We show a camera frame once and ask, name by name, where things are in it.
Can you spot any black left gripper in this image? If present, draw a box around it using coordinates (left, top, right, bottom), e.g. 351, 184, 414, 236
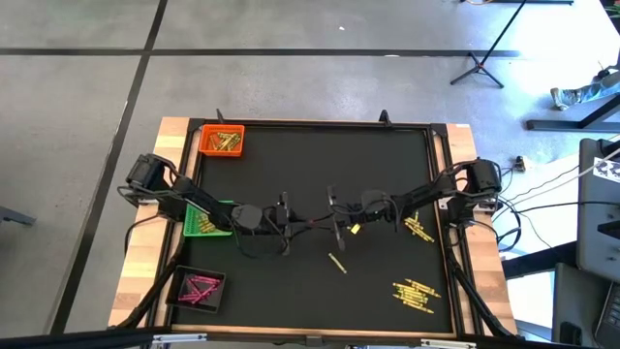
231, 191, 322, 257

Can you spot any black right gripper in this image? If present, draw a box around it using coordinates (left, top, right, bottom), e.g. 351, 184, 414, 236
314, 183, 401, 252

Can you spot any green plastic basket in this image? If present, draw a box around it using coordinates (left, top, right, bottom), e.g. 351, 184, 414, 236
182, 201, 235, 238

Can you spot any orange plastic basket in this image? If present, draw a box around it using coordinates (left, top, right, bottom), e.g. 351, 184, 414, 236
198, 123, 246, 158

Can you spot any black plastic tray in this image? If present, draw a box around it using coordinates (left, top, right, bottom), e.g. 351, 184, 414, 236
165, 264, 228, 315

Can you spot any black tripod stand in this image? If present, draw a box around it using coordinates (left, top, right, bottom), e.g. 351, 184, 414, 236
449, 0, 530, 90

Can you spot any black desk leg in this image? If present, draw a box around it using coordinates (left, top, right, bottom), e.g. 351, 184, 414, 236
526, 91, 620, 135

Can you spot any black rig beam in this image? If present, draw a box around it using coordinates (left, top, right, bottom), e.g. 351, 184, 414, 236
0, 325, 620, 349

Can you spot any grey cabinet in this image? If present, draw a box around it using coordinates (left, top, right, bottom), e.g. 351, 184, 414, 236
550, 263, 609, 348

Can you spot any person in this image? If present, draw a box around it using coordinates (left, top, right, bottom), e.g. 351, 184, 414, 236
550, 67, 620, 111

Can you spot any grey desk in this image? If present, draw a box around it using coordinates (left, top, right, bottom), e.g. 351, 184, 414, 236
574, 137, 620, 285

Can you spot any grey floor object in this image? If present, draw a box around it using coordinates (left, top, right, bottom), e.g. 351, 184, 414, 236
0, 205, 38, 227

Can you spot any white printed paper tag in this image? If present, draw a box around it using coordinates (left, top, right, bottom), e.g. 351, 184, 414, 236
593, 155, 620, 184

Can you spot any grey laptop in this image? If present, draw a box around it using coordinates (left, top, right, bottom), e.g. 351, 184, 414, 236
594, 282, 620, 349

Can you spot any black table edge frame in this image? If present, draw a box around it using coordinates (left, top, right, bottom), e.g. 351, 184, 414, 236
144, 117, 488, 340

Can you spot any black cable conduit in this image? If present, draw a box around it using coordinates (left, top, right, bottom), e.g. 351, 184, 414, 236
443, 227, 517, 339
115, 227, 190, 331

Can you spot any black cable bundle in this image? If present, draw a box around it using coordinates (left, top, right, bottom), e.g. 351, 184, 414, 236
481, 193, 529, 253

